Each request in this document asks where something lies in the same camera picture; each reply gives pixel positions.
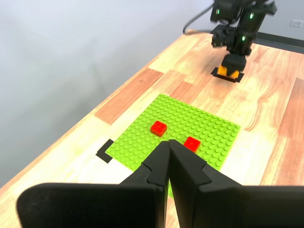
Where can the black tape corner mark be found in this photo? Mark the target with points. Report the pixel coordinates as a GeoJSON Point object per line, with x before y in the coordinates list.
{"type": "Point", "coordinates": [103, 155]}

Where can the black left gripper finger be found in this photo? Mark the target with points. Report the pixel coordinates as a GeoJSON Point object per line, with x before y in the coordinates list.
{"type": "Point", "coordinates": [237, 206]}
{"type": "Point", "coordinates": [95, 206]}

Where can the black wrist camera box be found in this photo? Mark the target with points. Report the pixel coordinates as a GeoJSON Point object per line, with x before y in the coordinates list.
{"type": "Point", "coordinates": [222, 36]}

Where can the yellow long brick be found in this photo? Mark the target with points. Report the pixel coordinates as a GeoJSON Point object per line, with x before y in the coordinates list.
{"type": "Point", "coordinates": [222, 70]}

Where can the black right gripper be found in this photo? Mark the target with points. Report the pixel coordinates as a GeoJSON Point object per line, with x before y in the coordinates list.
{"type": "Point", "coordinates": [241, 44]}

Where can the red square brick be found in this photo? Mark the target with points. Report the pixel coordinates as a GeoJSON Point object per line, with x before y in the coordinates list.
{"type": "Point", "coordinates": [158, 128]}
{"type": "Point", "coordinates": [192, 143]}

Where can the black wall baseboard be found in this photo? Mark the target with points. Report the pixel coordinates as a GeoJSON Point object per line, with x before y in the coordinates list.
{"type": "Point", "coordinates": [285, 40]}

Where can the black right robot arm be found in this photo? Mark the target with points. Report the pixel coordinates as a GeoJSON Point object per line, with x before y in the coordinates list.
{"type": "Point", "coordinates": [225, 9]}

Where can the green studded baseplate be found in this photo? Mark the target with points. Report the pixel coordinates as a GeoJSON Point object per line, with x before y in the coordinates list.
{"type": "Point", "coordinates": [190, 114]}

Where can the white wall outlet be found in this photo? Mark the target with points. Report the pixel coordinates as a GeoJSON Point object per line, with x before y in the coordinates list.
{"type": "Point", "coordinates": [297, 23]}

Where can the black tape rectangle mark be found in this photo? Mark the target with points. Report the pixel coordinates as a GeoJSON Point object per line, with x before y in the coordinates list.
{"type": "Point", "coordinates": [240, 78]}

